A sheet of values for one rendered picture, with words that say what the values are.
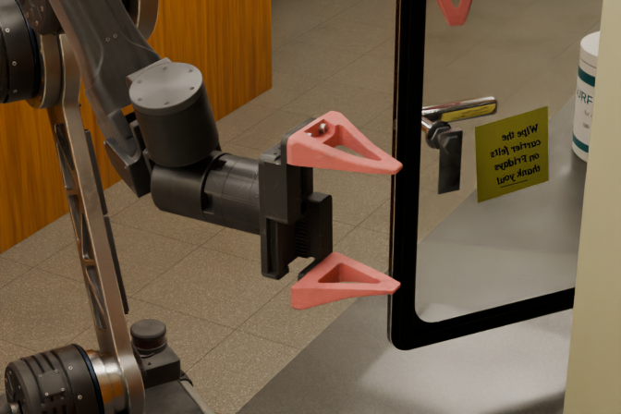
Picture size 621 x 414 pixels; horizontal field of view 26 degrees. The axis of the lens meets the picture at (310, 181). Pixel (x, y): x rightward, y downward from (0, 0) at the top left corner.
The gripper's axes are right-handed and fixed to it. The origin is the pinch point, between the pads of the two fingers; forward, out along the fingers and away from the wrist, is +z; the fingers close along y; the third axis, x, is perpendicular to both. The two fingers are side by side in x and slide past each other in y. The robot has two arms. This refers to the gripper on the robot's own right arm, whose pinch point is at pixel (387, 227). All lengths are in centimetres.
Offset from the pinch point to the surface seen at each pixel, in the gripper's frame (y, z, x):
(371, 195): -115, -120, 228
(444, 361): -26.4, -6.0, 24.4
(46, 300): -116, -161, 136
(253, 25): -88, -188, 274
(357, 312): -26.1, -17.8, 28.3
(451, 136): 0.2, -3.2, 18.1
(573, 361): -13.2, 11.7, 9.7
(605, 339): -10.4, 14.1, 9.6
